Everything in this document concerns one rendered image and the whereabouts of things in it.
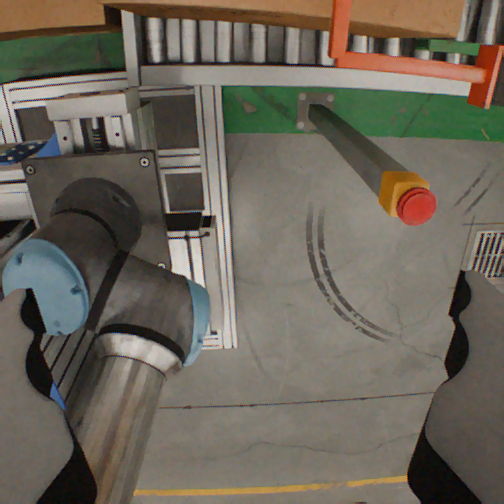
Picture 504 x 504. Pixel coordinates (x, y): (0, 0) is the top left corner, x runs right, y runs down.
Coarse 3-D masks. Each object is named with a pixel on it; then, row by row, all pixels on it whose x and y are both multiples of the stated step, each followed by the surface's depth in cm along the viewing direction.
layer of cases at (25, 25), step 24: (0, 0) 85; (24, 0) 86; (48, 0) 86; (72, 0) 87; (0, 24) 88; (24, 24) 89; (48, 24) 89; (72, 24) 90; (96, 24) 90; (120, 24) 102
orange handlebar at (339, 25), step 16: (336, 0) 44; (336, 16) 45; (336, 32) 46; (336, 48) 47; (336, 64) 48; (352, 64) 48; (368, 64) 48; (384, 64) 48; (400, 64) 48; (416, 64) 48; (432, 64) 48; (448, 64) 48; (464, 80) 49; (480, 80) 49
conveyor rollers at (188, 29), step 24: (144, 24) 91; (192, 24) 91; (216, 24) 92; (480, 24) 94; (192, 48) 94; (216, 48) 95; (264, 48) 95; (288, 48) 95; (360, 48) 95; (384, 48) 96
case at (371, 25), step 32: (96, 0) 55; (128, 0) 55; (160, 0) 55; (192, 0) 55; (224, 0) 56; (256, 0) 56; (288, 0) 56; (320, 0) 56; (352, 0) 56; (384, 0) 56; (416, 0) 56; (448, 0) 56; (352, 32) 85; (384, 32) 72; (416, 32) 62; (448, 32) 58
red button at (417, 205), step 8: (408, 192) 63; (416, 192) 63; (424, 192) 63; (400, 200) 64; (408, 200) 63; (416, 200) 63; (424, 200) 63; (432, 200) 63; (400, 208) 65; (408, 208) 64; (416, 208) 64; (424, 208) 64; (432, 208) 64; (400, 216) 65; (408, 216) 65; (416, 216) 65; (424, 216) 65; (408, 224) 66; (416, 224) 66
